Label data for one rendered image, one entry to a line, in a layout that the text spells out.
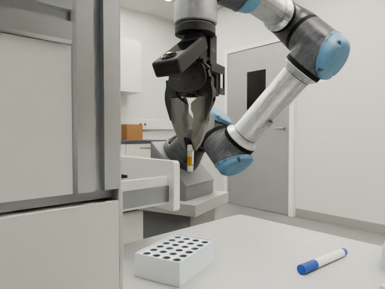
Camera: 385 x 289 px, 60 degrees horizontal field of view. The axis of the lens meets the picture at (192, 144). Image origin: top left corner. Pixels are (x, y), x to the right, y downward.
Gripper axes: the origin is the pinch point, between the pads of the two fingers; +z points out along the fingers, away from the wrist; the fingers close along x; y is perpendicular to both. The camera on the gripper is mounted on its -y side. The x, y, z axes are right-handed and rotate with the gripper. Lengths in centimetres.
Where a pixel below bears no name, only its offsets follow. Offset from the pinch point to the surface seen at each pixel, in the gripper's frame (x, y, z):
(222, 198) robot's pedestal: 22, 65, 22
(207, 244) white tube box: -2.9, 1.4, 17.5
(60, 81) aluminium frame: -9.0, -33.7, -4.8
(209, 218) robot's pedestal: 26, 63, 30
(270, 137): 90, 363, 0
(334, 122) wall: 13, 340, -16
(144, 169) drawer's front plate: 20.9, 14.9, 7.0
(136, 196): 14.5, 3.8, 11.3
